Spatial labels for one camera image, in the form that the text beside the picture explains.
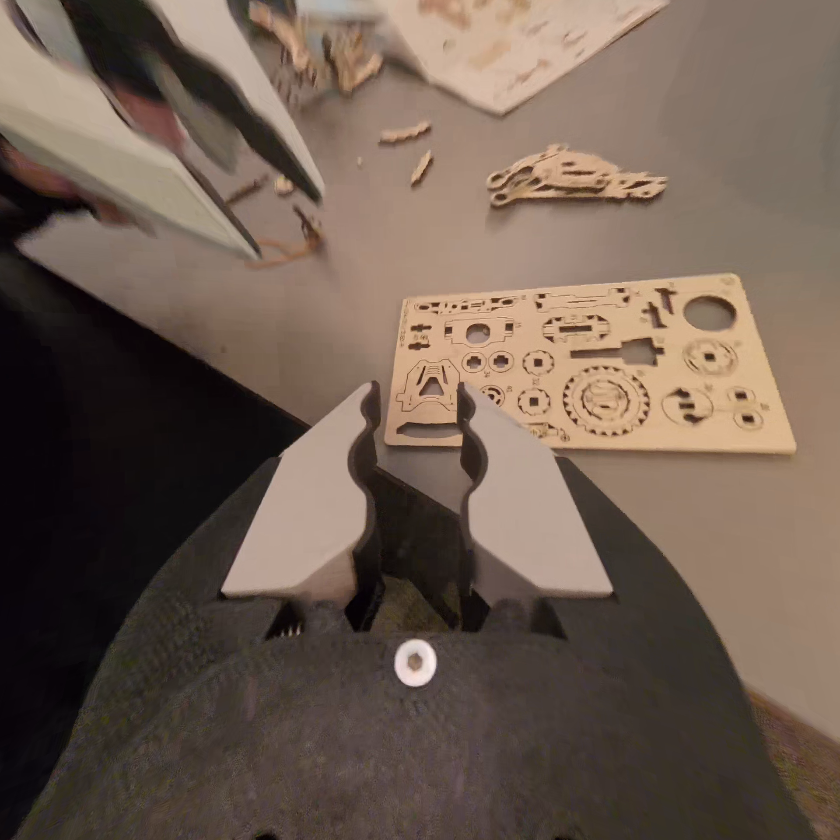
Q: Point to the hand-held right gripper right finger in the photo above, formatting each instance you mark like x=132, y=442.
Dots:
x=531, y=525

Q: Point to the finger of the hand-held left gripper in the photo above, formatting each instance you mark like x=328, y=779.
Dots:
x=98, y=151
x=262, y=98

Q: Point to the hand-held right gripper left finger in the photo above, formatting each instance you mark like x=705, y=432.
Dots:
x=308, y=525

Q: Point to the wooden cross-shaped part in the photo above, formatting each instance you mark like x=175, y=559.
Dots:
x=308, y=226

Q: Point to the tan rubber band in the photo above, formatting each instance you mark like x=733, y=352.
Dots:
x=289, y=256

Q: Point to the wooden sheet piece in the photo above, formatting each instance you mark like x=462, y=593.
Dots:
x=689, y=426

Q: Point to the wooden buggy model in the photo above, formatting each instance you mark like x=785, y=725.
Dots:
x=341, y=62

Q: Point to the person's left hand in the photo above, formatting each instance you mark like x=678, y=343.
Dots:
x=154, y=121

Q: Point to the short wooden peg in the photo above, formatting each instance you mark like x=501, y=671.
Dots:
x=283, y=185

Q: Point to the dark wooden shaft strip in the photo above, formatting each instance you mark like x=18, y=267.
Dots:
x=246, y=190

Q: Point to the long notched wooden part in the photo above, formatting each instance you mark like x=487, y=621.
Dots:
x=405, y=132

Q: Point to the engraved wooden part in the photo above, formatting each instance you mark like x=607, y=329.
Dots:
x=421, y=169

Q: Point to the open instruction booklet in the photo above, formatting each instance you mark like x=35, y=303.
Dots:
x=525, y=59

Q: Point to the ornate wooden frame part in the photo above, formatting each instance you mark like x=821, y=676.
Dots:
x=571, y=177

